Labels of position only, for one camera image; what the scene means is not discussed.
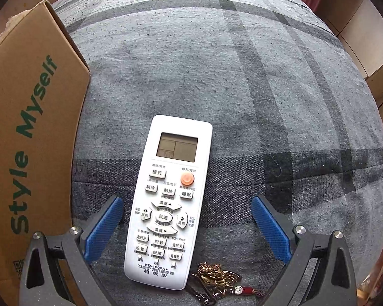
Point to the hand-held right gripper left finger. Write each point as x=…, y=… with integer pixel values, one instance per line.
x=103, y=229

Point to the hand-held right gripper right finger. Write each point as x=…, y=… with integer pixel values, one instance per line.
x=271, y=229

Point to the white remote control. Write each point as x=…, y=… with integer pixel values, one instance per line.
x=169, y=181

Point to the brown cardboard box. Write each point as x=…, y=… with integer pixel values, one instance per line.
x=19, y=118

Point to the grey plaid bedsheet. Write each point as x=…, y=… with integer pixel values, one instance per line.
x=210, y=70

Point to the beige cabinet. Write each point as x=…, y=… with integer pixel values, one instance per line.
x=370, y=51

